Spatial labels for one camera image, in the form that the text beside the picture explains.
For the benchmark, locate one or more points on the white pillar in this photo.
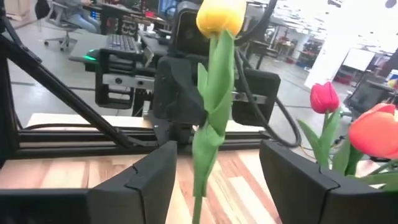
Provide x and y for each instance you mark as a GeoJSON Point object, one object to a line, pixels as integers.
{"type": "Point", "coordinates": [326, 62]}

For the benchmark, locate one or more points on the black keyboard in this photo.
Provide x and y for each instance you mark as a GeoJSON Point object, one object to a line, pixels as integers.
{"type": "Point", "coordinates": [122, 43]}

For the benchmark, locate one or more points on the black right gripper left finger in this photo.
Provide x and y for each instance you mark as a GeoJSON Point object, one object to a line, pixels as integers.
{"type": "Point", "coordinates": [140, 199]}

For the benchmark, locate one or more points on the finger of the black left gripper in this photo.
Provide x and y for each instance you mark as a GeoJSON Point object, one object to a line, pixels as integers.
{"type": "Point", "coordinates": [177, 93]}
{"type": "Point", "coordinates": [258, 99]}

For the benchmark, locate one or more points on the black desk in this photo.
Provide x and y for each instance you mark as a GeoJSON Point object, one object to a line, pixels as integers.
{"type": "Point", "coordinates": [90, 46]}

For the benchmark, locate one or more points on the black mesh office chair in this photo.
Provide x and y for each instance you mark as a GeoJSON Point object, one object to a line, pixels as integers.
{"type": "Point", "coordinates": [368, 95]}

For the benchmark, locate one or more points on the orange red artificial tulip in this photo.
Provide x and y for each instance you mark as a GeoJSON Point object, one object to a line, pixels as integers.
{"type": "Point", "coordinates": [376, 132]}

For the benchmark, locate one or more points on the yellow artificial tulip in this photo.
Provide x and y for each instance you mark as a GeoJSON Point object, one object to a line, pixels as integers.
{"type": "Point", "coordinates": [219, 15]}

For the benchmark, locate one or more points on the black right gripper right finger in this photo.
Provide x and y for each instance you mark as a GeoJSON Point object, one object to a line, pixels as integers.
{"type": "Point", "coordinates": [304, 196]}

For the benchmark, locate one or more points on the person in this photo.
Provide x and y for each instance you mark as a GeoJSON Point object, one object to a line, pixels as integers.
{"type": "Point", "coordinates": [82, 18]}

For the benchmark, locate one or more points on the white board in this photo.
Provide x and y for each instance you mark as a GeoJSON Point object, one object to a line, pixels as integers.
{"type": "Point", "coordinates": [359, 59]}

